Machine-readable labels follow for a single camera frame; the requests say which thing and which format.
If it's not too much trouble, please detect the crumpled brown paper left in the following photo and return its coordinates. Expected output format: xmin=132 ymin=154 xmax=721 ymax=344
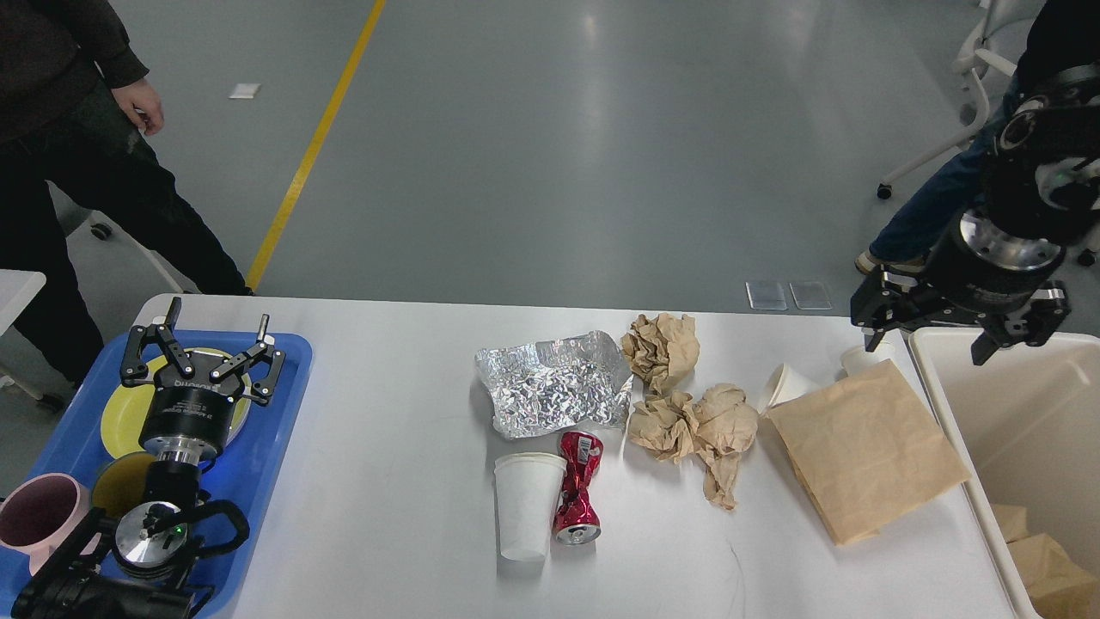
xmin=627 ymin=391 xmax=699 ymax=463

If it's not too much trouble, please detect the right floor socket plate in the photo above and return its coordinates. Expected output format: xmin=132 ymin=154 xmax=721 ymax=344
xmin=787 ymin=281 xmax=834 ymax=312

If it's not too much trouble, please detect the crushed red soda can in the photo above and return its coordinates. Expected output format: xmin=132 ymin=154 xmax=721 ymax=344
xmin=553 ymin=431 xmax=602 ymax=546

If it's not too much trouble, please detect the crumpled aluminium foil sheet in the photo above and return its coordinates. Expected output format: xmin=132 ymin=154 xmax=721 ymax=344
xmin=474 ymin=330 xmax=635 ymax=439

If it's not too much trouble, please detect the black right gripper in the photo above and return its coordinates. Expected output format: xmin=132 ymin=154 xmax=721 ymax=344
xmin=850 ymin=209 xmax=1073 ymax=365

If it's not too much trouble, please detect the yellow plastic plate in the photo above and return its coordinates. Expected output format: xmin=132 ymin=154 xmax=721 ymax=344
xmin=100 ymin=347 xmax=226 ymax=458

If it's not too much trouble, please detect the crumpled brown paper top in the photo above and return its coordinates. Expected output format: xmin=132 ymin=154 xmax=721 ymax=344
xmin=620 ymin=313 xmax=700 ymax=395

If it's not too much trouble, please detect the white cup behind gripper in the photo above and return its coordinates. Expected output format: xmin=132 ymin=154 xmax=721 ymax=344
xmin=840 ymin=341 xmax=895 ymax=377

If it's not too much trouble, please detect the person in dark clothes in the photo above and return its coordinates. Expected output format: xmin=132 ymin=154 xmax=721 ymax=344
xmin=1 ymin=1 xmax=251 ymax=384

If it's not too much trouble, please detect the floor socket plate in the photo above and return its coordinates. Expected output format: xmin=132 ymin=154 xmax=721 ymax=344
xmin=787 ymin=281 xmax=834 ymax=312
xmin=745 ymin=279 xmax=789 ymax=312

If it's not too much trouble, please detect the beige plastic bin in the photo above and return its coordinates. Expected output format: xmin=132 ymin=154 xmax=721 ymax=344
xmin=908 ymin=328 xmax=1099 ymax=618

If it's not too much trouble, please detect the left floor socket plate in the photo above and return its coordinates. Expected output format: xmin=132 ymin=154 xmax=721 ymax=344
xmin=745 ymin=279 xmax=789 ymax=312

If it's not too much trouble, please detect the dark green mug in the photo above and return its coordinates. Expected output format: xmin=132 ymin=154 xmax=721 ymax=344
xmin=91 ymin=451 xmax=155 ymax=518

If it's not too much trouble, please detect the white paper cup lying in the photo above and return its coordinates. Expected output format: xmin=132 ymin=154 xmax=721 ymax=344
xmin=757 ymin=363 xmax=822 ymax=418

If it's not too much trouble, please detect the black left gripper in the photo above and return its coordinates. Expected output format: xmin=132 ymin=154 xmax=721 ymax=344
xmin=120 ymin=298 xmax=286 ymax=461

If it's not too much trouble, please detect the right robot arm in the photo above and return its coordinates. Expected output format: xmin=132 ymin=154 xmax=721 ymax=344
xmin=850 ymin=64 xmax=1099 ymax=365

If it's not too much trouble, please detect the crumpled brown paper right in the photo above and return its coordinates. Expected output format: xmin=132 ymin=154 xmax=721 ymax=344
xmin=691 ymin=383 xmax=760 ymax=511

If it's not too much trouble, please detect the blue plastic tray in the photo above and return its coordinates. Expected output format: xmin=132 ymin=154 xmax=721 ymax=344
xmin=28 ymin=333 xmax=314 ymax=618

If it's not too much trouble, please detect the large brown paper bag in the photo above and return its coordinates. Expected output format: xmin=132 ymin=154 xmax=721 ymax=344
xmin=990 ymin=502 xmax=1032 ymax=544

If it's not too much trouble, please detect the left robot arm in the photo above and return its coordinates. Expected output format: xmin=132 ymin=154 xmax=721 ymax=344
xmin=3 ymin=297 xmax=286 ymax=618

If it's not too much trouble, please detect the white side table corner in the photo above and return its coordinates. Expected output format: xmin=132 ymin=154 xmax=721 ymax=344
xmin=0 ymin=269 xmax=46 ymax=334

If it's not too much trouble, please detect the grey office chair right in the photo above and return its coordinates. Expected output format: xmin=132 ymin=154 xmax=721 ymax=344
xmin=877 ymin=1 xmax=1045 ymax=200

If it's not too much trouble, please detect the pink ribbed mug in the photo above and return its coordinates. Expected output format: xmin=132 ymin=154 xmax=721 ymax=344
xmin=1 ymin=473 xmax=94 ymax=575

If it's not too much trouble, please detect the crumpled brown paper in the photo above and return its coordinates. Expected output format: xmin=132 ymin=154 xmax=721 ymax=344
xmin=620 ymin=313 xmax=700 ymax=395
xmin=691 ymin=383 xmax=760 ymax=511
xmin=627 ymin=391 xmax=699 ymax=463

